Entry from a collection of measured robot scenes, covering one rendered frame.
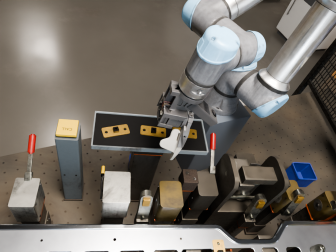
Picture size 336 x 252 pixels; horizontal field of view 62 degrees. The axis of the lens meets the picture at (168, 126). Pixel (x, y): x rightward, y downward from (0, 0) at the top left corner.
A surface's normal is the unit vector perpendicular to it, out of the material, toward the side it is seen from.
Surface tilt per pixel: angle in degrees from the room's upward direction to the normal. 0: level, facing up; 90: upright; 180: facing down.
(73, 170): 90
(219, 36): 8
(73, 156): 90
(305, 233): 0
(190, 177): 0
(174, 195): 0
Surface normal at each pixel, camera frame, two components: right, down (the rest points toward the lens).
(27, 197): 0.21, -0.62
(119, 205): 0.07, 0.78
